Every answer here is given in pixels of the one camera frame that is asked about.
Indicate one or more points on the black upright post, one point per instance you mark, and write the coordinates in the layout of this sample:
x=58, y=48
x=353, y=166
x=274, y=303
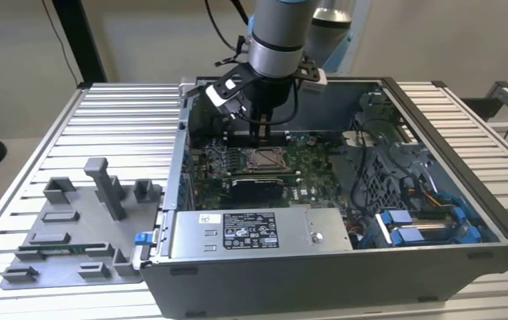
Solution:
x=80, y=40

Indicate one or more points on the blue case latch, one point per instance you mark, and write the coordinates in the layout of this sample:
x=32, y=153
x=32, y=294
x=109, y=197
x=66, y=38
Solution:
x=141, y=238

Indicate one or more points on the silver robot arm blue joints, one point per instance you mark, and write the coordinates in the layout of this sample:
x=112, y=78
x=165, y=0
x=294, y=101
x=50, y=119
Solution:
x=276, y=33

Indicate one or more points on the black graphics card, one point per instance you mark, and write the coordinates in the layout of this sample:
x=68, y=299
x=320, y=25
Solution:
x=254, y=191

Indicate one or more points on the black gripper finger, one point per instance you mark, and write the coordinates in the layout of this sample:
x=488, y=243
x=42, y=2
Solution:
x=257, y=133
x=266, y=133

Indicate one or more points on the green motherboard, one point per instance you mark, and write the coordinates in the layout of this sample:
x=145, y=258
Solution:
x=316, y=173

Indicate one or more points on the silver square CPU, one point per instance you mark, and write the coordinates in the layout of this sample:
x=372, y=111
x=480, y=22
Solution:
x=262, y=159

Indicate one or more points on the black RAM slot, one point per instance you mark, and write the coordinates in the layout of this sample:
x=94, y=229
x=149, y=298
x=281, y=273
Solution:
x=241, y=139
x=276, y=173

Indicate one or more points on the black slanted bar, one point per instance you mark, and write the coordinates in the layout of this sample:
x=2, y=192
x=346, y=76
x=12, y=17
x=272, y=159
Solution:
x=238, y=10

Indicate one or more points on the dark grey PC case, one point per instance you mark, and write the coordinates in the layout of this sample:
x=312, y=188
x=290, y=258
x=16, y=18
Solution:
x=280, y=283

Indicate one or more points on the grey plastic parts rack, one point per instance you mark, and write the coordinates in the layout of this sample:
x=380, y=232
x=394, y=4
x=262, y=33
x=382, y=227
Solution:
x=80, y=233

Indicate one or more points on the silver power supply unit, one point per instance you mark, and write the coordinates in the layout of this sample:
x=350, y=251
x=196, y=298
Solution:
x=190, y=235

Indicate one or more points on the CPU socket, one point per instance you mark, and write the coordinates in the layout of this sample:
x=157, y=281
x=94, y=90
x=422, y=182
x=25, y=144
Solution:
x=281, y=169

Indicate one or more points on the grey metal drive cage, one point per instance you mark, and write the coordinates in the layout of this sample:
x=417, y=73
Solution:
x=382, y=186

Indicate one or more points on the black bracket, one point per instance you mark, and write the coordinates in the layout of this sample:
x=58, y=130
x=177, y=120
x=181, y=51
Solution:
x=480, y=106

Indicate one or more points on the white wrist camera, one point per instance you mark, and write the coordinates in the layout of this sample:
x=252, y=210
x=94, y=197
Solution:
x=217, y=96
x=316, y=86

